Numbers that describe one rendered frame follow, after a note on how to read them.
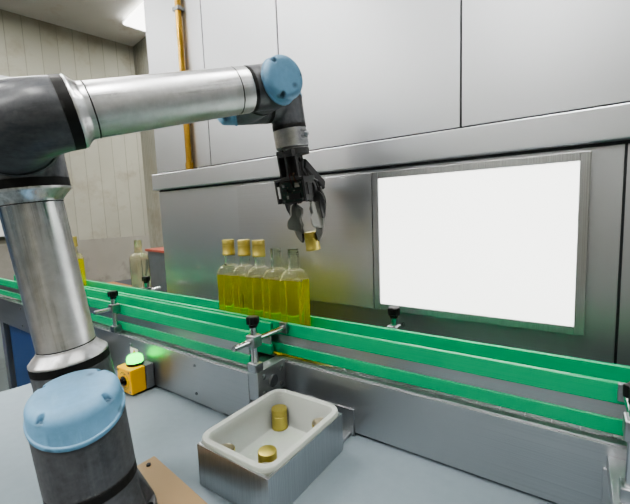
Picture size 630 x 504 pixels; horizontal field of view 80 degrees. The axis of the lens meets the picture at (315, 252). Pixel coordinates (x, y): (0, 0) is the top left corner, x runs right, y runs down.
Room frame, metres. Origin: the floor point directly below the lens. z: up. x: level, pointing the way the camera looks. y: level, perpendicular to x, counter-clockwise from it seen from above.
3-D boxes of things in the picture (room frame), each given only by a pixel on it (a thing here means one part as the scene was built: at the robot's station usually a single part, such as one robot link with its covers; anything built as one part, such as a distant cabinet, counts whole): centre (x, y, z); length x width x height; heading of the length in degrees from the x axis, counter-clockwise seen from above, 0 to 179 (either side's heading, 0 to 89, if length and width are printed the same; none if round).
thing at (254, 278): (0.98, 0.15, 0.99); 0.06 x 0.06 x 0.21; 54
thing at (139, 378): (1.01, 0.52, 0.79); 0.07 x 0.07 x 0.07; 55
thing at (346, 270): (0.95, -0.14, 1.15); 0.90 x 0.03 x 0.34; 55
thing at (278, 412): (0.76, 0.09, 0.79); 0.04 x 0.04 x 0.04
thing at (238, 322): (1.39, 0.83, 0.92); 1.75 x 0.01 x 0.08; 55
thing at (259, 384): (0.83, 0.12, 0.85); 0.09 x 0.04 x 0.07; 145
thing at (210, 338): (1.33, 0.87, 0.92); 1.75 x 0.01 x 0.08; 55
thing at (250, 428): (0.67, 0.09, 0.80); 0.22 x 0.17 x 0.09; 145
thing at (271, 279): (0.95, 0.10, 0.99); 0.06 x 0.06 x 0.21; 55
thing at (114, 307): (1.12, 0.65, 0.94); 0.07 x 0.04 x 0.13; 145
